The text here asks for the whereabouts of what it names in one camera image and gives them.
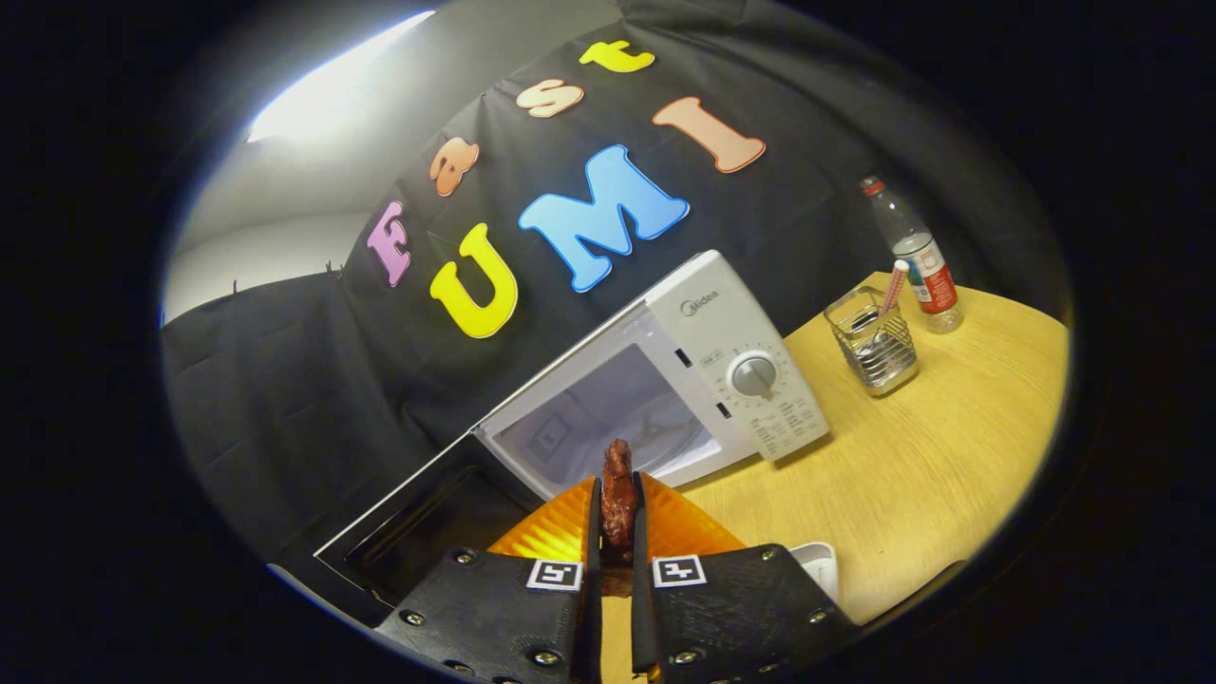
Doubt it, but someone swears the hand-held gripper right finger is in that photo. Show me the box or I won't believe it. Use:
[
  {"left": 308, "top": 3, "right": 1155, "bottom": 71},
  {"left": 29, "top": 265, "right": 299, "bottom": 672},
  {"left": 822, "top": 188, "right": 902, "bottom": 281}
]
[{"left": 629, "top": 472, "right": 861, "bottom": 684}]

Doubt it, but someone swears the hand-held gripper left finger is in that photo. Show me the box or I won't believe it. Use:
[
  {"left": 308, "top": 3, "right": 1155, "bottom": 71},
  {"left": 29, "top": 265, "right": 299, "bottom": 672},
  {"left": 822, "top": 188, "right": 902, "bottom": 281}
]
[{"left": 372, "top": 475, "right": 604, "bottom": 684}]

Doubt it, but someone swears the brown fried meat piece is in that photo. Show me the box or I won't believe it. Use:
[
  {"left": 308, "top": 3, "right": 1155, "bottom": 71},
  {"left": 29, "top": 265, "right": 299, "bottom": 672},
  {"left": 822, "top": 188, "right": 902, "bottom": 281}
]
[{"left": 600, "top": 438, "right": 637, "bottom": 568}]

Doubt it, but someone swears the white toaster oven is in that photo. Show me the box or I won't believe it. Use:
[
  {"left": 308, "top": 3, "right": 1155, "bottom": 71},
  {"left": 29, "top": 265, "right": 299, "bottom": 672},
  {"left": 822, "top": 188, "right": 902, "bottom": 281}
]
[{"left": 313, "top": 250, "right": 830, "bottom": 614}]

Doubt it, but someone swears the white rectangular plastic tray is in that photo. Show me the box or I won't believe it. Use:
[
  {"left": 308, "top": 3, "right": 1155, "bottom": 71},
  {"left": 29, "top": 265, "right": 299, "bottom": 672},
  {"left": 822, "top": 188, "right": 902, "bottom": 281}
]
[{"left": 788, "top": 541, "right": 840, "bottom": 604}]

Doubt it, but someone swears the pink straw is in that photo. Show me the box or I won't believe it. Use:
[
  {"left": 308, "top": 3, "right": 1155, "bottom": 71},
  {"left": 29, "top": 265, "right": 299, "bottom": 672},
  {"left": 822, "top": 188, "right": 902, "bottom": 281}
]
[{"left": 879, "top": 259, "right": 910, "bottom": 316}]

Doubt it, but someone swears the clear bottle with red label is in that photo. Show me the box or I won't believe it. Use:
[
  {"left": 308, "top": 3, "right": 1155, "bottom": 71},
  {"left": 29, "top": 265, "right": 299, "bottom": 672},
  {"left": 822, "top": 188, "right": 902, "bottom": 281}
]
[{"left": 860, "top": 175, "right": 964, "bottom": 334}]

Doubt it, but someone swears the wire mesh utensil holder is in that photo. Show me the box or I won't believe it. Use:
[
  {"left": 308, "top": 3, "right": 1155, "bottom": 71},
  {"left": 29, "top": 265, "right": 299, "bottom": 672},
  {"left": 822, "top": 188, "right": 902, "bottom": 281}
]
[{"left": 823, "top": 285, "right": 920, "bottom": 397}]

